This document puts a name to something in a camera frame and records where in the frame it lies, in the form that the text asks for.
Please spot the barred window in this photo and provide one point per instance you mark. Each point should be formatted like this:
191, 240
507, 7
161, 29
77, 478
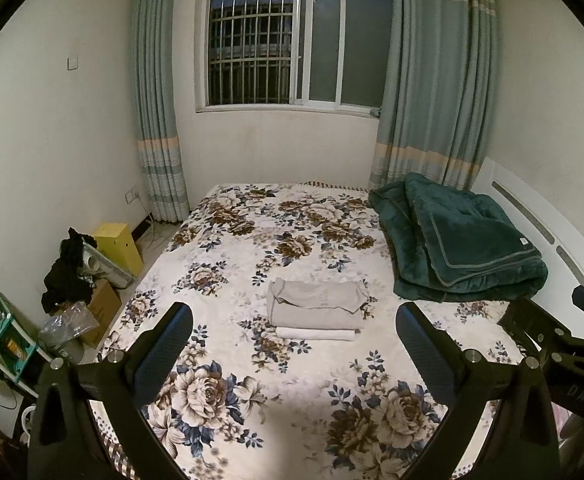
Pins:
297, 45

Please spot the silver metal appliance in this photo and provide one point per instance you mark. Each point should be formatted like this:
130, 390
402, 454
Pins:
106, 267

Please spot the beige long-sleeve shirt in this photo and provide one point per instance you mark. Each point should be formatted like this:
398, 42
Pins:
317, 302

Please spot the wall outlet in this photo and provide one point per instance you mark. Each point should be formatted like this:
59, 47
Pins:
132, 195

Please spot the green striped curtain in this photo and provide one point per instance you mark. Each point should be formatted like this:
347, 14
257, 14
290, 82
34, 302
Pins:
437, 75
159, 90

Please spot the black clothing heap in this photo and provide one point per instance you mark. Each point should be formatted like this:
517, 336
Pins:
66, 275

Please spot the white headboard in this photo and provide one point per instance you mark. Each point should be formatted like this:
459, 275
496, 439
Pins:
537, 220

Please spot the cardboard box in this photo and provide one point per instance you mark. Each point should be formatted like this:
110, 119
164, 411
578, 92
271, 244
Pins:
104, 310

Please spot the floral bed blanket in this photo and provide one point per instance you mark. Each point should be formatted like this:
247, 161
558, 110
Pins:
282, 240

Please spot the teal storage rack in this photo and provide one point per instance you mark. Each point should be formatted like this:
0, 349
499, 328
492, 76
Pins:
6, 345

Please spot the yellow box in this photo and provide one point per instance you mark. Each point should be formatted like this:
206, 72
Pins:
119, 250

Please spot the dark green quilt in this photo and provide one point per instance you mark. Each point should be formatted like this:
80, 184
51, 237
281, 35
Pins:
462, 245

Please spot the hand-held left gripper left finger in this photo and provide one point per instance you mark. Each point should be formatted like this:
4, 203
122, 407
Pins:
164, 347

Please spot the clear plastic bag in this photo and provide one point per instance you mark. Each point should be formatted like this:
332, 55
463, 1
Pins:
69, 327

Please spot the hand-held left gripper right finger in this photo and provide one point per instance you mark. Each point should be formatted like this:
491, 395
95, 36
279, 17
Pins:
422, 350

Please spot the white folded cloth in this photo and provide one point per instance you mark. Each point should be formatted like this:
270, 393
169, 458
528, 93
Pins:
317, 334

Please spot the white wall switch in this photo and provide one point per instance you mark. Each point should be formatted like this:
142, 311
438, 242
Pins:
72, 62

